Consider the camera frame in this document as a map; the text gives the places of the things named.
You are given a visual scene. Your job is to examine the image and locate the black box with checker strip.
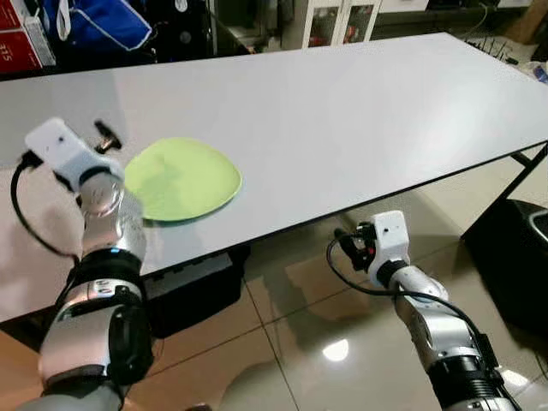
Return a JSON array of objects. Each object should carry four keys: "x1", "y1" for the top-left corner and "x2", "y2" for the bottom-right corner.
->
[{"x1": 141, "y1": 244, "x2": 253, "y2": 339}]

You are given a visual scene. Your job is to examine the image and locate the brown cardboard box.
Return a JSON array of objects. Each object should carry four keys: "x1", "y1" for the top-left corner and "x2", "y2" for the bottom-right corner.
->
[{"x1": 501, "y1": 0, "x2": 548, "y2": 44}]

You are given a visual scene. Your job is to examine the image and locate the red carton box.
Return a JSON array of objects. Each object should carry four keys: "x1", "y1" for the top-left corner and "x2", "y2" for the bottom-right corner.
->
[{"x1": 0, "y1": 0, "x2": 44, "y2": 74}]

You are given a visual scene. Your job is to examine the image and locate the black table leg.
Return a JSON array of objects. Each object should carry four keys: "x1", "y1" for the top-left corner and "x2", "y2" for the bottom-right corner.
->
[{"x1": 497, "y1": 146, "x2": 548, "y2": 202}]

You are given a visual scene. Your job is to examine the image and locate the light green plate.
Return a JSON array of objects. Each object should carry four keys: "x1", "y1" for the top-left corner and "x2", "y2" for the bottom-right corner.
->
[{"x1": 124, "y1": 137, "x2": 242, "y2": 223}]

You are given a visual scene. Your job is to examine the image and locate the white glass-door cabinet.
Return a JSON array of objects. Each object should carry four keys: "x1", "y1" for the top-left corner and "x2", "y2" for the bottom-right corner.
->
[{"x1": 283, "y1": 0, "x2": 382, "y2": 48}]

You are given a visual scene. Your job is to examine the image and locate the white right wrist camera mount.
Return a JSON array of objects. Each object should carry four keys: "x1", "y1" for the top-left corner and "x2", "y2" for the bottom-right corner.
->
[{"x1": 368, "y1": 211, "x2": 410, "y2": 288}]

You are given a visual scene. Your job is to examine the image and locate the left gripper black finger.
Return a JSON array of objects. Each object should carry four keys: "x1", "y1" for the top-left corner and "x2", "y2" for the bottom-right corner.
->
[{"x1": 94, "y1": 120, "x2": 123, "y2": 155}]

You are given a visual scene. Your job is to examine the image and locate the blue fabric bag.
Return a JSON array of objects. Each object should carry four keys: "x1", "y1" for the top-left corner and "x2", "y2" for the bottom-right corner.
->
[{"x1": 41, "y1": 0, "x2": 155, "y2": 54}]

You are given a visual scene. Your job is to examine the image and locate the black plastic case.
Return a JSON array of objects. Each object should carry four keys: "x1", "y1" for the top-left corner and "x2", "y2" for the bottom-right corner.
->
[{"x1": 462, "y1": 199, "x2": 548, "y2": 335}]

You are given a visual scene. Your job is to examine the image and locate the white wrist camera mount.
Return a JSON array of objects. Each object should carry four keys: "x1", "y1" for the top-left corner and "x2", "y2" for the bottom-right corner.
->
[
  {"x1": 24, "y1": 117, "x2": 114, "y2": 191},
  {"x1": 368, "y1": 211, "x2": 410, "y2": 288}
]

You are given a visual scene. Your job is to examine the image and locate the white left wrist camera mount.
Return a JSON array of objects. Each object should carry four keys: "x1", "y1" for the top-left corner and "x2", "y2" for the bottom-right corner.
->
[{"x1": 24, "y1": 117, "x2": 114, "y2": 191}]

